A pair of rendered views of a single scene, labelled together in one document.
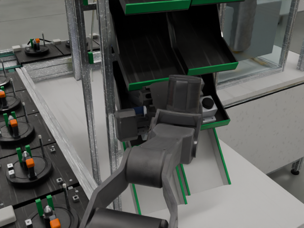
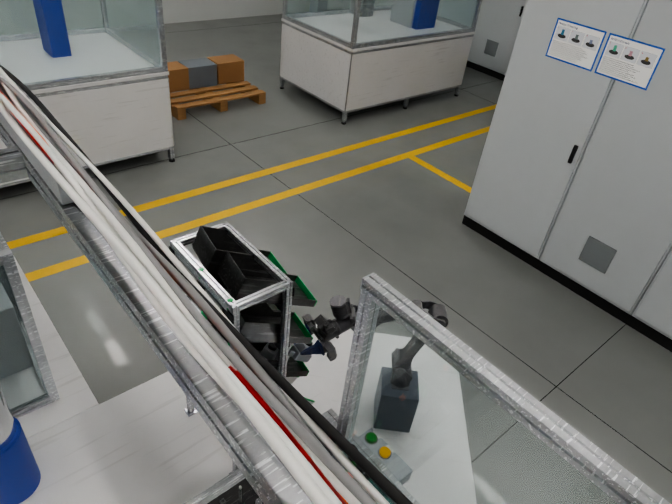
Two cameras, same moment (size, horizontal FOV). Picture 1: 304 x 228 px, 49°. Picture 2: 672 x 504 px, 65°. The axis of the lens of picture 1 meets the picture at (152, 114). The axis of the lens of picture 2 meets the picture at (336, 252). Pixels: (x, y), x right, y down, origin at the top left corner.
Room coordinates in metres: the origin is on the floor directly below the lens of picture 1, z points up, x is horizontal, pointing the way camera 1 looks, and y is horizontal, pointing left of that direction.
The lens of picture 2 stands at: (0.89, 1.21, 2.60)
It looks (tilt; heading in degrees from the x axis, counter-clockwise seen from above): 37 degrees down; 255
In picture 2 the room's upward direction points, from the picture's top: 7 degrees clockwise
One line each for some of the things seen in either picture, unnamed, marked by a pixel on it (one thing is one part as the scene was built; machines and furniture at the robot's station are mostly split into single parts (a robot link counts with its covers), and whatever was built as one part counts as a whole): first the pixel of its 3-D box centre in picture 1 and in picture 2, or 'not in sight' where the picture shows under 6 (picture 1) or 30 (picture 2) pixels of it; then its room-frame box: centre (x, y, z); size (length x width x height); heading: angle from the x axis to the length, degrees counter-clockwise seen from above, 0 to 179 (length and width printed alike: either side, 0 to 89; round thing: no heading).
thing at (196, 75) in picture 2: not in sight; (207, 84); (1.05, -5.39, 0.20); 1.20 x 0.80 x 0.41; 30
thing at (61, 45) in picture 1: (76, 38); not in sight; (2.01, 0.47, 1.01); 0.24 x 0.24 x 0.13; 30
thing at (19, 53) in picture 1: (35, 45); not in sight; (1.89, 0.68, 1.01); 0.24 x 0.24 x 0.13; 30
